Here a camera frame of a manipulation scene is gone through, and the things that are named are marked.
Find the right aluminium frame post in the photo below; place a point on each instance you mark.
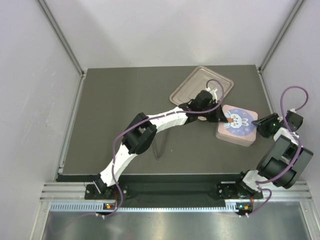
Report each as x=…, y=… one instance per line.
x=298, y=4

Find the metal serving tongs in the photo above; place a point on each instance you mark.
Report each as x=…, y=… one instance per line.
x=159, y=143

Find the pink chocolate tin box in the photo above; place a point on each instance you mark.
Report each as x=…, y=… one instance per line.
x=244, y=136

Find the left aluminium frame post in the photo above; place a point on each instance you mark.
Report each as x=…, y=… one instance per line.
x=44, y=7

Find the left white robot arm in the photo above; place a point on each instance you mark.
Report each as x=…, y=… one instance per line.
x=140, y=134

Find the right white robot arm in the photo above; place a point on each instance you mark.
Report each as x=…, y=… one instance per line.
x=285, y=161

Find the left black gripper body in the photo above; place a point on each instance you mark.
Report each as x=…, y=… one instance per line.
x=212, y=116

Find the aluminium frame post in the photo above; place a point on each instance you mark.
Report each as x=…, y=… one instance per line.
x=298, y=4
x=44, y=7

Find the large stepped metal tray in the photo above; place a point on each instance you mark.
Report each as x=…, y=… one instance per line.
x=197, y=81

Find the slotted cable duct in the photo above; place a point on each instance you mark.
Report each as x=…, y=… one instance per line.
x=101, y=207

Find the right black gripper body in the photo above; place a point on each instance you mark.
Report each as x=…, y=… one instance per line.
x=266, y=126

